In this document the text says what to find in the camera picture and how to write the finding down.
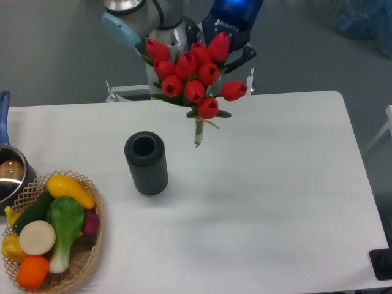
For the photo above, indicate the woven wicker basket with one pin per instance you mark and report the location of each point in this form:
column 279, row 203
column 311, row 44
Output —
column 85, row 250

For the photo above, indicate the yellow banana tip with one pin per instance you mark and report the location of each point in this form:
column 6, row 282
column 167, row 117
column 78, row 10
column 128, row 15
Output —
column 11, row 215

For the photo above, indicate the yellow squash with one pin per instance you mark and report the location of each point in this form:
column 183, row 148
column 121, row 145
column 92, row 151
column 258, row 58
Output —
column 64, row 186

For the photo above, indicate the blue plastic bag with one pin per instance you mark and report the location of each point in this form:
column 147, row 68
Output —
column 365, row 20

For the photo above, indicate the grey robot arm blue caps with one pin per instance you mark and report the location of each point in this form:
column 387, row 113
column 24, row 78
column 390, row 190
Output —
column 131, row 23

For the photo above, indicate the dark green cucumber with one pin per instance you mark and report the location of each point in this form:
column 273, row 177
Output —
column 36, row 212

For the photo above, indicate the green bok choy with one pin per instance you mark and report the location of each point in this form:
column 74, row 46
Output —
column 66, row 216

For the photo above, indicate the blue handled saucepan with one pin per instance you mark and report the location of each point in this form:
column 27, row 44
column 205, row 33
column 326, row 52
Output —
column 16, row 172

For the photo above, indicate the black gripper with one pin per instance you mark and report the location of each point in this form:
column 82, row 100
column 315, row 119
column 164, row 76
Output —
column 236, row 18

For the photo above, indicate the orange fruit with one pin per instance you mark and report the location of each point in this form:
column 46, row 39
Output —
column 32, row 272

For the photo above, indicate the white furniture piece right edge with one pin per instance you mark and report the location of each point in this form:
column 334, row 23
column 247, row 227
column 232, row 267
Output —
column 381, row 137

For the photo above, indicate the purple red radish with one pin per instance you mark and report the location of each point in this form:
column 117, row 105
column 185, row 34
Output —
column 91, row 223

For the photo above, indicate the red tulip bouquet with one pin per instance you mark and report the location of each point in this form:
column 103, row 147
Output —
column 186, row 80

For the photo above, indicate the yellow bell pepper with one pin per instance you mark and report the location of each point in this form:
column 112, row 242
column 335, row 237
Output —
column 11, row 248

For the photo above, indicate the black device at table edge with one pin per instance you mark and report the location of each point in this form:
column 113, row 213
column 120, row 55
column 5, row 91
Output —
column 381, row 263

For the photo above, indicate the dark grey ribbed vase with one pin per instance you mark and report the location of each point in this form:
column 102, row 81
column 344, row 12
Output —
column 145, row 156

